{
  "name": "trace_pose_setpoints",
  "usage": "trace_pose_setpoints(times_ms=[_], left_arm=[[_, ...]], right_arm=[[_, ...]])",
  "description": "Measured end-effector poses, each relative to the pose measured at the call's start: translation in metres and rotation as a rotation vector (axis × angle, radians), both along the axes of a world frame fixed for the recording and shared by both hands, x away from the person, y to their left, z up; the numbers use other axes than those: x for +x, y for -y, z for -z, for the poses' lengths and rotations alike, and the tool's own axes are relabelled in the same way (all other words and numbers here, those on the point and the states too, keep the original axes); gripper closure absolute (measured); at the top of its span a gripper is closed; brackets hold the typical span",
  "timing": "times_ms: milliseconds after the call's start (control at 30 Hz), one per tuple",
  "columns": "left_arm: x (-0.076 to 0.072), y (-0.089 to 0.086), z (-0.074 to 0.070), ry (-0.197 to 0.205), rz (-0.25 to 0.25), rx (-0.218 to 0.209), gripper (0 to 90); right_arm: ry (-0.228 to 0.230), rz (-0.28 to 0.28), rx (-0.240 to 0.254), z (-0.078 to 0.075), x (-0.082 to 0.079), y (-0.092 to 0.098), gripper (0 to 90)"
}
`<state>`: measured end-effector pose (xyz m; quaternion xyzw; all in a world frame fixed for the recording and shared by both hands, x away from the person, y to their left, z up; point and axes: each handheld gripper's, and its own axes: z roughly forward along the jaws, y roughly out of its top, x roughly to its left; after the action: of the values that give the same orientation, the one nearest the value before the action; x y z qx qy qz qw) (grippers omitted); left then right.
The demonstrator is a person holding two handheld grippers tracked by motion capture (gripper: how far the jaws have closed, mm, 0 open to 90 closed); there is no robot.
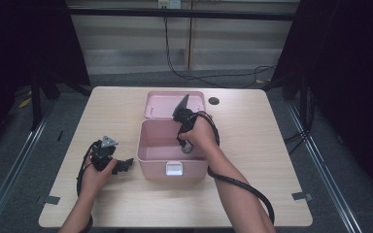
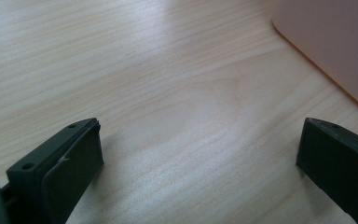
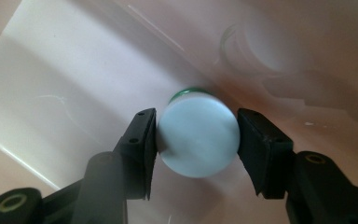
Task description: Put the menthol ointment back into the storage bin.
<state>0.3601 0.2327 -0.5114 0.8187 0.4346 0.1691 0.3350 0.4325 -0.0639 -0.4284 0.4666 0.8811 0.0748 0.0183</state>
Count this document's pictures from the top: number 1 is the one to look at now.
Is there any black horizontal bar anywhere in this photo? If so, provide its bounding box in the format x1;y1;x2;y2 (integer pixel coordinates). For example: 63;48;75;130
67;7;301;22

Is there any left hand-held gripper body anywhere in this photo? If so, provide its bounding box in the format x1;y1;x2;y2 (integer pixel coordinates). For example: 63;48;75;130
89;135;119;173

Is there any white wall outlet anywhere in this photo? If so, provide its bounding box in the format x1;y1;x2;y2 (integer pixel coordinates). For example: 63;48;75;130
157;0;183;10

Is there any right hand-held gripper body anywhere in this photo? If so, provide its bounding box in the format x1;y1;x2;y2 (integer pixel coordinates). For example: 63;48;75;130
172;93;202;136

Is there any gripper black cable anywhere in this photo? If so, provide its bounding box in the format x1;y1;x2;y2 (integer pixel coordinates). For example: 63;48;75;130
191;110;276;226
75;140;100;233

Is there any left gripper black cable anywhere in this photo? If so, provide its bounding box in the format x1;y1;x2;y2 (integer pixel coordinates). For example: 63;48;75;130
75;140;100;233

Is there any aluminium floor rail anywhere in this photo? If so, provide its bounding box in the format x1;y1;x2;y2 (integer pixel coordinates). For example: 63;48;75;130
285;100;365;233
0;106;57;233

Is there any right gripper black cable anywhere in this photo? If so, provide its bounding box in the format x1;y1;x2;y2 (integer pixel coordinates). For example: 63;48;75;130
191;110;276;226

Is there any person's right hand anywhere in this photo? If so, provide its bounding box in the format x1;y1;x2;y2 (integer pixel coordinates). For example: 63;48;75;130
178;114;221;158

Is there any black floor cables bundle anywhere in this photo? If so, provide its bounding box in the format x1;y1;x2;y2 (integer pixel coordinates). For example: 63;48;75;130
283;128;316;156

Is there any black metal stand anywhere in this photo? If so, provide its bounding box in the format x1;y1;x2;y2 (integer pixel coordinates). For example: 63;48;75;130
261;72;317;134
28;72;62;132

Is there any black curtain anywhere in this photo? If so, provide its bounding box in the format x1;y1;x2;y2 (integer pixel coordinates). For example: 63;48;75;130
0;0;92;163
269;0;373;199

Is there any grey tape piece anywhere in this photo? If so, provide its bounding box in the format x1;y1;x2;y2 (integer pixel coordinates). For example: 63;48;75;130
37;194;61;206
290;191;314;202

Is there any person's left hand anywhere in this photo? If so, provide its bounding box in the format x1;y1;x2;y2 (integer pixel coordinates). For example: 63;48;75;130
79;157;119;199

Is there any long black floor cable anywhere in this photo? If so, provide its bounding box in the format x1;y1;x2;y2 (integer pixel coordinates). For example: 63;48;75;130
162;16;278;89

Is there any pink lunch box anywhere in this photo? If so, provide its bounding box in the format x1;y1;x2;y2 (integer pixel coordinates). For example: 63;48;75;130
136;89;210;182

